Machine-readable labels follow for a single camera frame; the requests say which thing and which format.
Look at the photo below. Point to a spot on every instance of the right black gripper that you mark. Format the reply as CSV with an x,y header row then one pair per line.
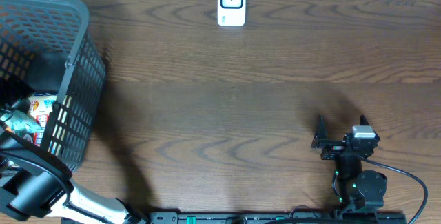
x,y
333,148

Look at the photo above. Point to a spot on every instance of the light green candy packet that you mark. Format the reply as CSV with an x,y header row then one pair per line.
x,y
18,121

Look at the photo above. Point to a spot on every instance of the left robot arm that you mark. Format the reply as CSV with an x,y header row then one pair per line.
x,y
43,187

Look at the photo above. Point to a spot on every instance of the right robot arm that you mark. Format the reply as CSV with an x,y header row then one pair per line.
x,y
359,190

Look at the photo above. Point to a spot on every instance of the white barcode scanner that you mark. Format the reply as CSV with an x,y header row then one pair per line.
x,y
231,13

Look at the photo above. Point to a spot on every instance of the grey plastic mesh basket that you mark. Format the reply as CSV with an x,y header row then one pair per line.
x,y
46,45

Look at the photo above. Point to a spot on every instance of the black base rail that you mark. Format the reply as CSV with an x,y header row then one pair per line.
x,y
302,216

